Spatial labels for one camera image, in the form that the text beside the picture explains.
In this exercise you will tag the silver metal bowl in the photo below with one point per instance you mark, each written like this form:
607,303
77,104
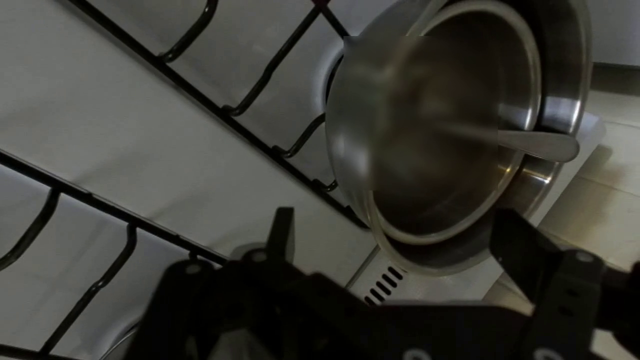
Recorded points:
453,192

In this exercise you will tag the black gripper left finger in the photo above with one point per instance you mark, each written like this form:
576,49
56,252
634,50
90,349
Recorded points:
281,232

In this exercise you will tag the white gas stove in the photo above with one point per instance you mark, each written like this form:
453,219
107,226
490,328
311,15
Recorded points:
133,133

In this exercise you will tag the black cast iron stove grate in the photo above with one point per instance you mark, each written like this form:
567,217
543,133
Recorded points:
130,229
230,112

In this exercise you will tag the silver metal spoon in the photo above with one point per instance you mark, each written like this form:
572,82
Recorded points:
533,140

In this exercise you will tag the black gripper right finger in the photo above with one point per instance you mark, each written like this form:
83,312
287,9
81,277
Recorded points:
526,247

